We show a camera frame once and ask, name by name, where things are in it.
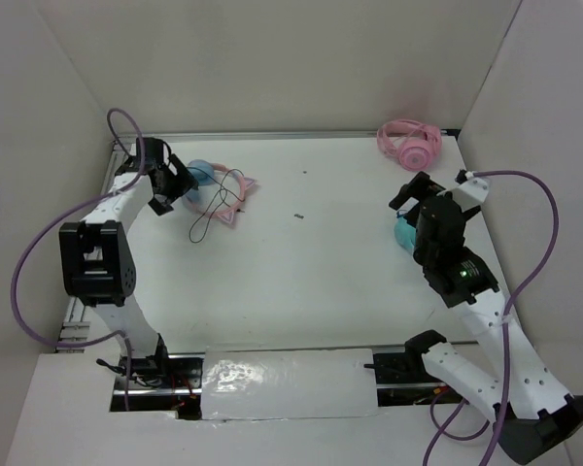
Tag blue pink cat-ear headphones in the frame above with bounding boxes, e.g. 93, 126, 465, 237
183, 159, 257, 227

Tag black headphone cable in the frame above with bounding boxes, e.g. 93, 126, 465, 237
189, 168, 248, 244

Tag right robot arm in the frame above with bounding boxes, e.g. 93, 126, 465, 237
389, 170, 583, 465

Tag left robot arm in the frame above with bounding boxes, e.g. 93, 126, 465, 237
59, 137, 198, 387

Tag teal cat-ear headphones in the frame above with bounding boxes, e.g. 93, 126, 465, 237
394, 210, 416, 255

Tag white taped cover plate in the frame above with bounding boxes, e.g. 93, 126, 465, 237
200, 349, 378, 420

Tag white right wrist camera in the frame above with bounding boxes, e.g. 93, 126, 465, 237
451, 170, 490, 210

